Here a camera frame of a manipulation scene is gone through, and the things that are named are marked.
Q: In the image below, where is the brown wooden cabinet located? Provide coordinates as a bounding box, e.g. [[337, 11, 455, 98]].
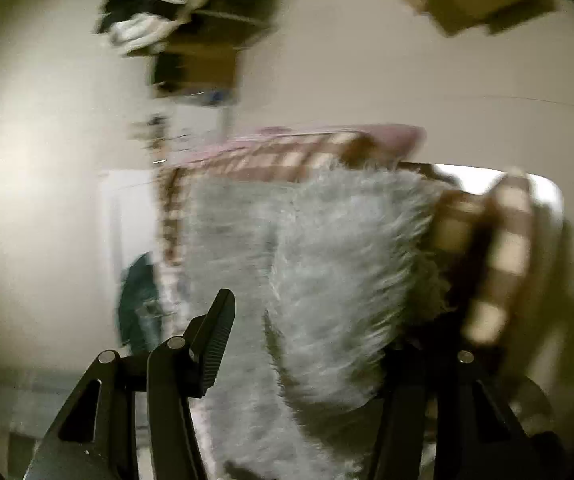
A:
[[151, 7, 273, 98]]

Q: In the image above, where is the grey fluffy towel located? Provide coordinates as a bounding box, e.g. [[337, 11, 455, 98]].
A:
[[183, 167, 450, 480]]

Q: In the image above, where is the dark green cloth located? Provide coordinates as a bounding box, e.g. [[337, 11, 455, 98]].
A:
[[117, 252, 165, 353]]

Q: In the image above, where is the brown checkered blanket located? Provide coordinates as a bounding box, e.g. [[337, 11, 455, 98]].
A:
[[156, 130, 535, 346]]

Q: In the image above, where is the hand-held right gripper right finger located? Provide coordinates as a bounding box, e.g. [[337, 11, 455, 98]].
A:
[[370, 312, 568, 480]]

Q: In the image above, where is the pile of dark clothes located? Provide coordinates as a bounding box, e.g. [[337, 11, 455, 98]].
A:
[[98, 0, 233, 56]]

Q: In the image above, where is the pink cloth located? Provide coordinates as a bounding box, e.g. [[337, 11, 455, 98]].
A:
[[187, 124, 427, 166]]

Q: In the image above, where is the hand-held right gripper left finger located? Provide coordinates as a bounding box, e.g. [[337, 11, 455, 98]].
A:
[[23, 288, 237, 480]]

